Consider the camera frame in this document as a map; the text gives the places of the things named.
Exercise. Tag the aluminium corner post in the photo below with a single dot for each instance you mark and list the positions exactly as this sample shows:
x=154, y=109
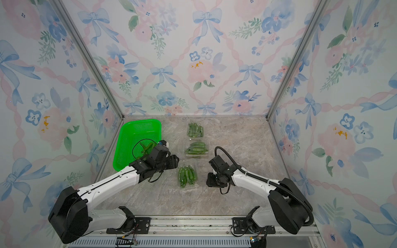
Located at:
x=62, y=12
x=318, y=13

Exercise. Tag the green plastic basket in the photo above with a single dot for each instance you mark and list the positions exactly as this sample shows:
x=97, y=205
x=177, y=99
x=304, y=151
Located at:
x=128, y=147

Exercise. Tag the aluminium corner post left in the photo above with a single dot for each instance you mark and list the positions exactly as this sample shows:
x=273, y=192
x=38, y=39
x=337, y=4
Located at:
x=62, y=12

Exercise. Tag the aluminium corner post right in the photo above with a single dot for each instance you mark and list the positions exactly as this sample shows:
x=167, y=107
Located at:
x=318, y=13

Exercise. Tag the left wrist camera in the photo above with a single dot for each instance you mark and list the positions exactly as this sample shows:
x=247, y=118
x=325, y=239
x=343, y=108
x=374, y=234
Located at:
x=159, y=152

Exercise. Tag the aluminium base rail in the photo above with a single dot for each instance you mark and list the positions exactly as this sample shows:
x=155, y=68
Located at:
x=199, y=232

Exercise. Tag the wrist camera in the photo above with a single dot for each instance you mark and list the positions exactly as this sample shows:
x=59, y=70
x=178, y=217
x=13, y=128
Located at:
x=159, y=152
x=218, y=164

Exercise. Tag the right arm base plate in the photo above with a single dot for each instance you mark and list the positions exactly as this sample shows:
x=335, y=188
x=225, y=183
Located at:
x=242, y=226

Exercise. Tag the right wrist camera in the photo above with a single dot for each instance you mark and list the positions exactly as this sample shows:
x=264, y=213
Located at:
x=218, y=164

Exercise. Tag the clear pepper container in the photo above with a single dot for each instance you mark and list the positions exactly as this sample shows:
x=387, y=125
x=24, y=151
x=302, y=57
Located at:
x=195, y=130
x=197, y=149
x=187, y=177

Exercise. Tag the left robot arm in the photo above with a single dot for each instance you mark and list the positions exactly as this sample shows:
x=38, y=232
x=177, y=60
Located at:
x=74, y=215

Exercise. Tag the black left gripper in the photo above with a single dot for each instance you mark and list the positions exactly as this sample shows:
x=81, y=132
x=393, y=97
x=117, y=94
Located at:
x=173, y=161

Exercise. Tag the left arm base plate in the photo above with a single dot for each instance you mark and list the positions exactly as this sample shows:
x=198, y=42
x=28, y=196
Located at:
x=140, y=225

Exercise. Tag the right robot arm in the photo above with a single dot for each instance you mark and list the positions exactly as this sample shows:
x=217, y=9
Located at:
x=288, y=207

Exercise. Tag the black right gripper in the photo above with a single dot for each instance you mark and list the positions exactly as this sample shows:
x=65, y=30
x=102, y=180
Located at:
x=210, y=182

